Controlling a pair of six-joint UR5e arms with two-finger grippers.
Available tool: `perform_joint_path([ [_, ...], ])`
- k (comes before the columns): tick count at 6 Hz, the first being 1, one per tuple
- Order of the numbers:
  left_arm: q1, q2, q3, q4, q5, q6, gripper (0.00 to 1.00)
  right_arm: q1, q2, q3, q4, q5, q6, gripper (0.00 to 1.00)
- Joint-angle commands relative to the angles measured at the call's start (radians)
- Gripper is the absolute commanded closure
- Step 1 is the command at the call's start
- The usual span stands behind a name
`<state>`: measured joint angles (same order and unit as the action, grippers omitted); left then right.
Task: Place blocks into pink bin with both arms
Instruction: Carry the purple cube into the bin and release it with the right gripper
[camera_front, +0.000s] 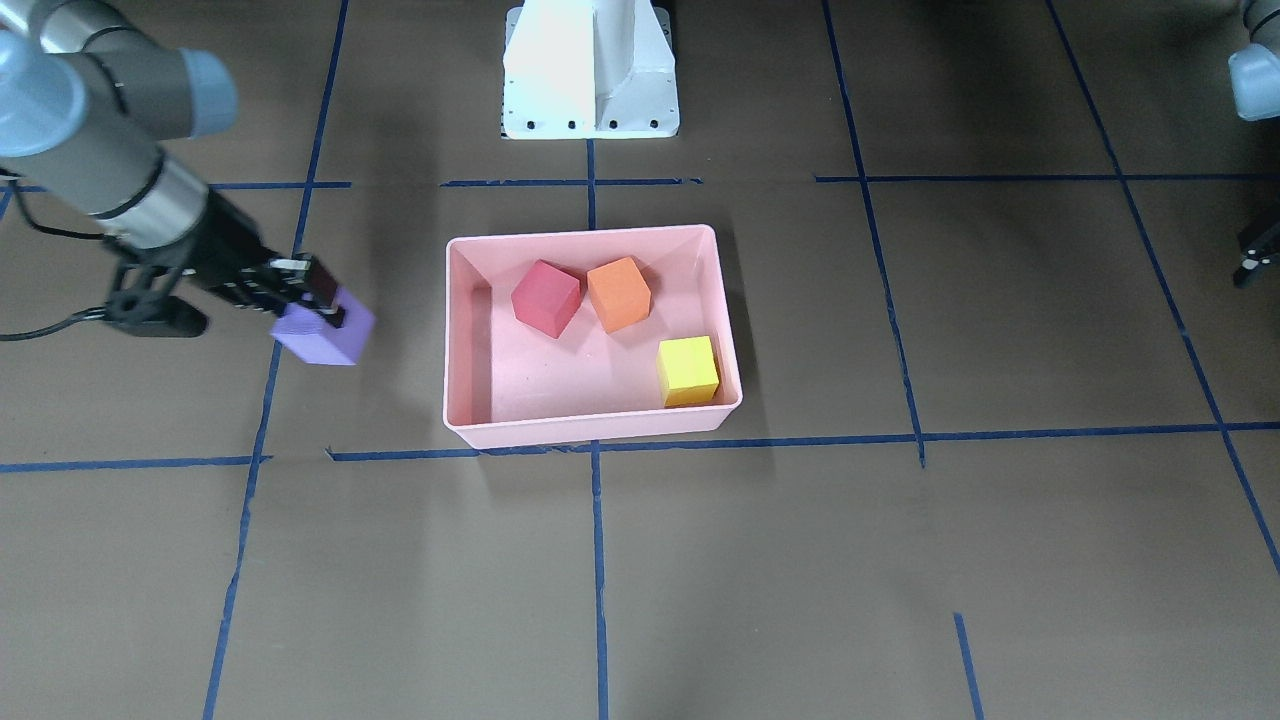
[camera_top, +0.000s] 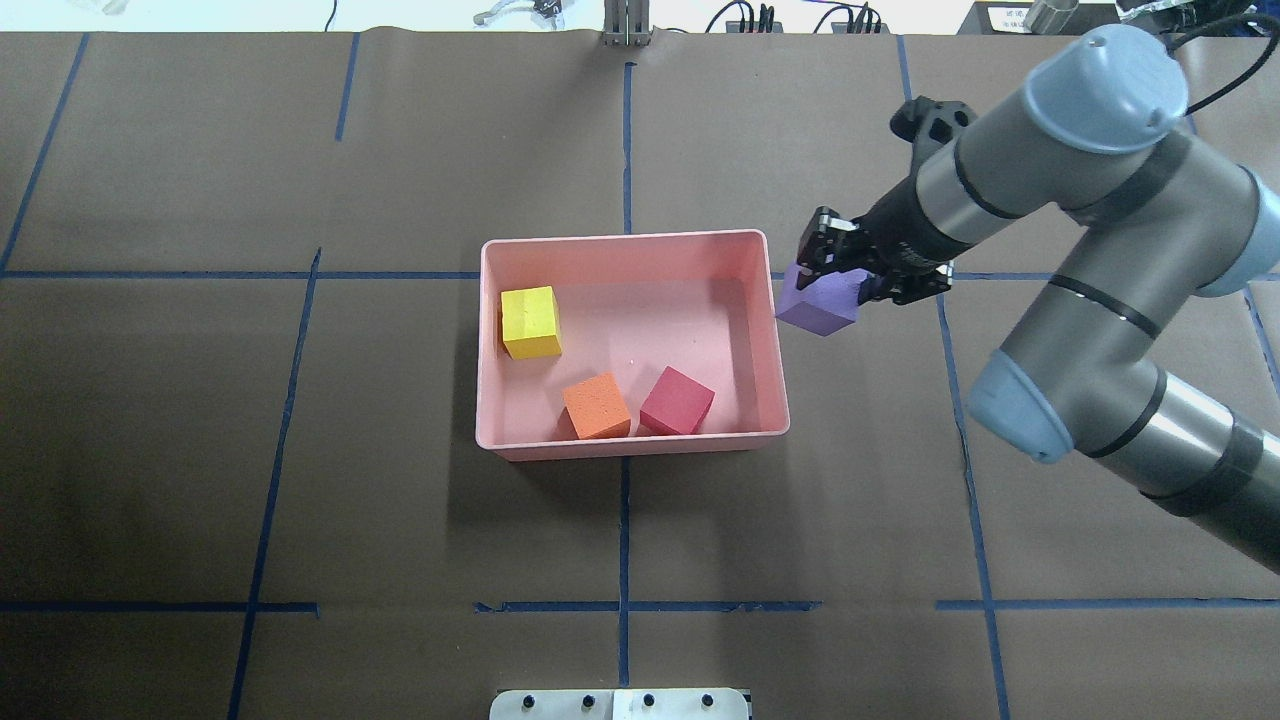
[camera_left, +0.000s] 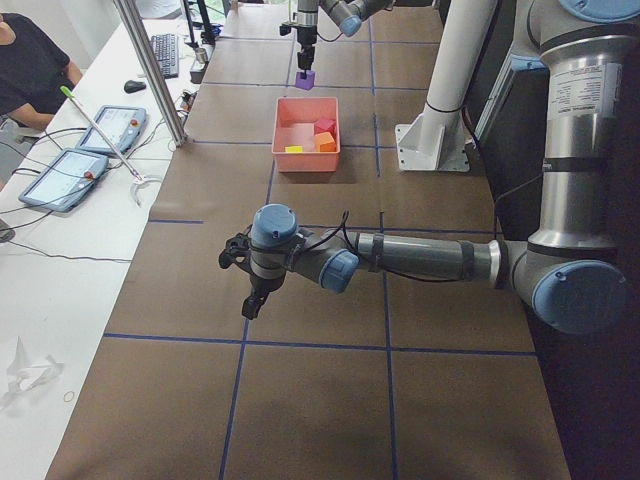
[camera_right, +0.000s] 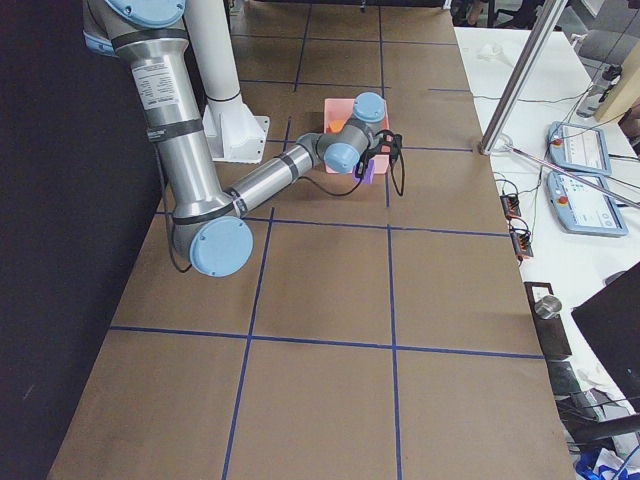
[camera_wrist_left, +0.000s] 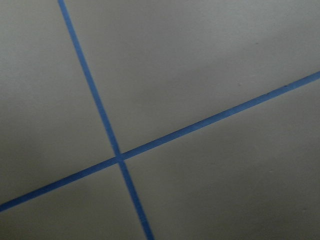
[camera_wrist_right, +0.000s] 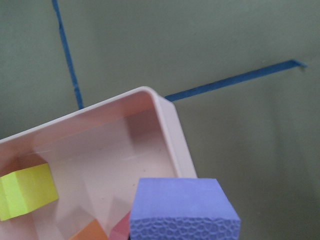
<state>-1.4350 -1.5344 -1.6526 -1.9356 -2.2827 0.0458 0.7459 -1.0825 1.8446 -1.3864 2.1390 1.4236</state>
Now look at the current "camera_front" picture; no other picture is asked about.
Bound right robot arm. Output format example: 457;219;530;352
1;1;346;338

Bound yellow foam block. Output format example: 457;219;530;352
657;334;721;407

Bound orange foam block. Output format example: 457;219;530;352
588;258;652;334

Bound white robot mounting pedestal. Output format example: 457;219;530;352
500;1;681;141

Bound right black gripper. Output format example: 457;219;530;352
165;190;346;329

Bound red foam block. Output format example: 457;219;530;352
511;260;582;340

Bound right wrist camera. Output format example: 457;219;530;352
102;260;209;340

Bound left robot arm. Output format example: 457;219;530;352
1228;1;1279;290

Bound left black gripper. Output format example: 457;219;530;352
1231;220;1279;290

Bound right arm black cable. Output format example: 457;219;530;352
0;170;122;343

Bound purple foam block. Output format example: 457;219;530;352
270;287;376;366

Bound pink plastic bin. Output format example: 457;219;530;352
442;225;744;448

